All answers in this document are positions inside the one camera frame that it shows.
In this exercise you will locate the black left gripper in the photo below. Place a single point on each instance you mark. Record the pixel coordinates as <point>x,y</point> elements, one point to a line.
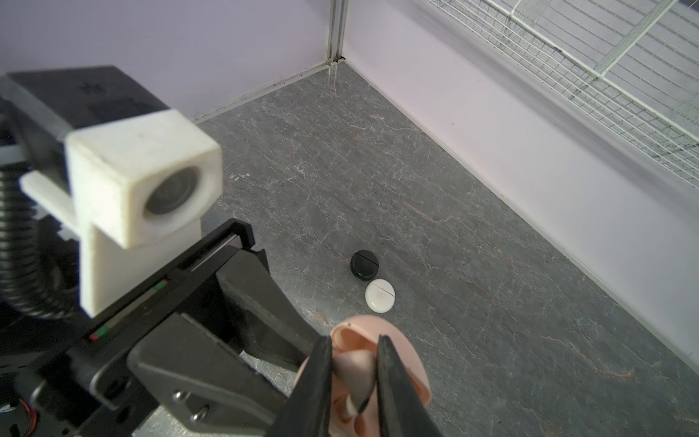
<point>105,376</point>

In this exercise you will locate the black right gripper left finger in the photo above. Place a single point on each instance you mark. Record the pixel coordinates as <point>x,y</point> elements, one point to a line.
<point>308,410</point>

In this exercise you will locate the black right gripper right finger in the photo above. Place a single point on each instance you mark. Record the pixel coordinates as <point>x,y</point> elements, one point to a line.
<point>401,412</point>

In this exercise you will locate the pink earbud charging case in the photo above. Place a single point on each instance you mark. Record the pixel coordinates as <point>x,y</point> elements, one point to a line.
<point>362,333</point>

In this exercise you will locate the white earbud charging case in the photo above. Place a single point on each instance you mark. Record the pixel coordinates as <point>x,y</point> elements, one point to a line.
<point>380,296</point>

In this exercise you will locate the black earbud charging case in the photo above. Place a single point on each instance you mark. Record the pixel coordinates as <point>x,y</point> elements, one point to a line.
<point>364,265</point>

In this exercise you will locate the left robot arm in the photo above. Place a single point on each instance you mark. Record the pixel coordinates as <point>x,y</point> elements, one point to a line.
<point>15,229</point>

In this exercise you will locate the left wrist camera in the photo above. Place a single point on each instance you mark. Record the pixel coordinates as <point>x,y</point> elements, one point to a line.
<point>126,174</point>

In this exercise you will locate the aluminium corner frame post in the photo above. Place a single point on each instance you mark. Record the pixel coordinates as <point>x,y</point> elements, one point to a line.
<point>338,10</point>

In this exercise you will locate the white wire shelf basket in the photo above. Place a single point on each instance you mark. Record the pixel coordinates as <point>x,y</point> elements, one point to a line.
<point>630,65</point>

